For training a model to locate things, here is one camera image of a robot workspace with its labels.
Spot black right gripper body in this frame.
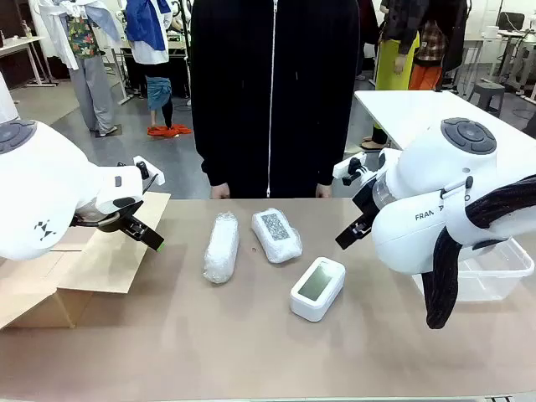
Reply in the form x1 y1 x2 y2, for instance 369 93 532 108
353 176 380 224

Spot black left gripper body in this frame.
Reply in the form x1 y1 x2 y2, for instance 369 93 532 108
71 200 146 234

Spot white digital clock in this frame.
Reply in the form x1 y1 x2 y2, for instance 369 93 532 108
289 256 347 322

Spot bubble-wrapped clock with speckled label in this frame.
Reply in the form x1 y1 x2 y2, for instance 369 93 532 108
250 209 303 265

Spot plain bubble-wrapped clock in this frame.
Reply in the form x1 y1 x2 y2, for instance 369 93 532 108
202 211 240 285

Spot person's left forearm black sleeve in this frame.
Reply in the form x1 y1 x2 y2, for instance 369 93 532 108
314 125 352 188

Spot person's right forearm black sleeve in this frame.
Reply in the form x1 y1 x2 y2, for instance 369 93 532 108
200 125 230 188

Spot brown cardboard box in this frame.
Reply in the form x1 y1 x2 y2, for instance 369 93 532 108
0 192 172 330

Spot white table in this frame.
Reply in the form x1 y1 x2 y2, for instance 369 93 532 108
353 90 536 152

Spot orange cloth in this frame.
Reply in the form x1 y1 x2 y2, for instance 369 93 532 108
146 123 193 138

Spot mannequin with floral shirt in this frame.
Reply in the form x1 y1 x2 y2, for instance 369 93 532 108
33 0 122 137

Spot person in orange trousers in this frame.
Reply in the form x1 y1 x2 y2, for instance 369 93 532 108
410 0 469 91

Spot person in yellow apron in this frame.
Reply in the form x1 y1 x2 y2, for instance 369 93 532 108
360 0 422 151

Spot clear plastic bin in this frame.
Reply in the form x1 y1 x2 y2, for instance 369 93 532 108
412 236 536 303

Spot person in black zip jacket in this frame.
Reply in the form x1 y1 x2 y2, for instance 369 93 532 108
190 0 361 200

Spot grey plastic stool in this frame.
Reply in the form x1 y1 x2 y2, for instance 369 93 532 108
466 81 507 118

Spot mannequin with blue white coat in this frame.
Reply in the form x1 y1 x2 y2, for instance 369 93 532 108
124 0 175 129

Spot white workbench with equipment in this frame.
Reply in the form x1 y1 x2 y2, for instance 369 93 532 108
460 11 536 91

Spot white desk with metal legs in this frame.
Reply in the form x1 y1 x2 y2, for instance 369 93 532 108
0 35 59 89

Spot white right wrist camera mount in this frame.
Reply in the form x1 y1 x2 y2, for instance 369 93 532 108
332 152 370 188

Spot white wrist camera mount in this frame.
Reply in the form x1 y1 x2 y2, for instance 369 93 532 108
332 152 370 188
132 156 166 188

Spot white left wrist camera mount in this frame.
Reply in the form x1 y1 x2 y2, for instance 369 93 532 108
132 156 166 188

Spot black braided cable sleeve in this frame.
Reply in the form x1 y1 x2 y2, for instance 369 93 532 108
425 174 536 330

